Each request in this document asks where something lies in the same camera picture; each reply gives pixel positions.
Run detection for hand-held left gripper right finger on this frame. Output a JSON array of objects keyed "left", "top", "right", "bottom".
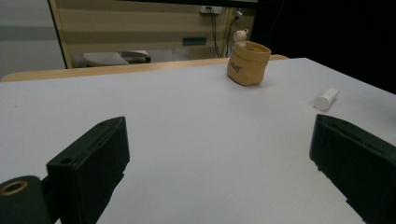
[{"left": 309, "top": 113, "right": 396, "bottom": 224}]

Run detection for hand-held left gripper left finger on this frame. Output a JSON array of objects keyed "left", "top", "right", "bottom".
[{"left": 46, "top": 116, "right": 131, "bottom": 224}]

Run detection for white tube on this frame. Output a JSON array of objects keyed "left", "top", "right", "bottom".
[{"left": 312, "top": 87, "right": 340, "bottom": 112}]

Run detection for tan fabric storage basket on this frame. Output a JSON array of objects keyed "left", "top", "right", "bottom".
[{"left": 226, "top": 41, "right": 273, "bottom": 88}]

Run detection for grey office chair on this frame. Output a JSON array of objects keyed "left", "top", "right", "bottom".
[{"left": 82, "top": 49, "right": 152, "bottom": 67}]

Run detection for beige striped partition panel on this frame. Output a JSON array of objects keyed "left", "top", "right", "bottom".
[{"left": 48, "top": 0, "right": 258, "bottom": 69}]

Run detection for green label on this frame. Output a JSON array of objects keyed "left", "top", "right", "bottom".
[{"left": 182, "top": 36, "right": 208, "bottom": 47}]

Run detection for small white plush toy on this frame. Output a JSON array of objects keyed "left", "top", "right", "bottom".
[{"left": 233, "top": 28, "right": 250, "bottom": 49}]

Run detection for black cable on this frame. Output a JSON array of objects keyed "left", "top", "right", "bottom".
[{"left": 206, "top": 6, "right": 222, "bottom": 59}]

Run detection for white wall power socket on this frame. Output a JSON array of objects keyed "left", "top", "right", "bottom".
[{"left": 199, "top": 5, "right": 224, "bottom": 15}]

